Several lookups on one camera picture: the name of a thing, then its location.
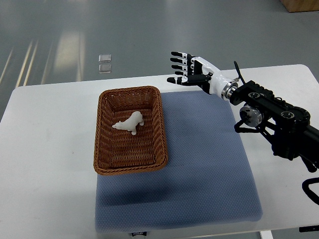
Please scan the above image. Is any white toy polar bear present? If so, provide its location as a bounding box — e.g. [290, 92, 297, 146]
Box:
[112, 111, 144, 135]

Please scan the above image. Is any wooden box corner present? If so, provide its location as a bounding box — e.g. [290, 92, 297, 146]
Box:
[280, 0, 319, 13]

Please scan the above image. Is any black table control panel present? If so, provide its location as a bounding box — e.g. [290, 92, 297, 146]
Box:
[299, 225, 319, 233]

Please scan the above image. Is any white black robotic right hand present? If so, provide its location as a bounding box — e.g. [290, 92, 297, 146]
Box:
[167, 51, 238, 100]

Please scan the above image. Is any floor socket plate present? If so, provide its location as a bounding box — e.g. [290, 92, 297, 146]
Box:
[99, 63, 112, 74]
[98, 54, 112, 62]

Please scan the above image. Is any lower floor socket plate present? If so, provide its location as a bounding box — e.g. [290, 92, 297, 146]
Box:
[99, 63, 112, 74]

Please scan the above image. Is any white table leg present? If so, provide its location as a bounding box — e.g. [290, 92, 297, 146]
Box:
[260, 230, 274, 239]

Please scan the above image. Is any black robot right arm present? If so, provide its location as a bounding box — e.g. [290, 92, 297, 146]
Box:
[227, 63, 319, 173]

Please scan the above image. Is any upper floor socket plate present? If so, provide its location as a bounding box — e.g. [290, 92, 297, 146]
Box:
[98, 54, 112, 62]

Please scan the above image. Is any blue-grey fabric mat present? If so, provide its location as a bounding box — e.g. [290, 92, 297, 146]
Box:
[95, 91, 263, 233]

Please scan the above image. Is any brown wicker basket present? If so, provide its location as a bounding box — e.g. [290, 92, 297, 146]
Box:
[93, 86, 168, 175]

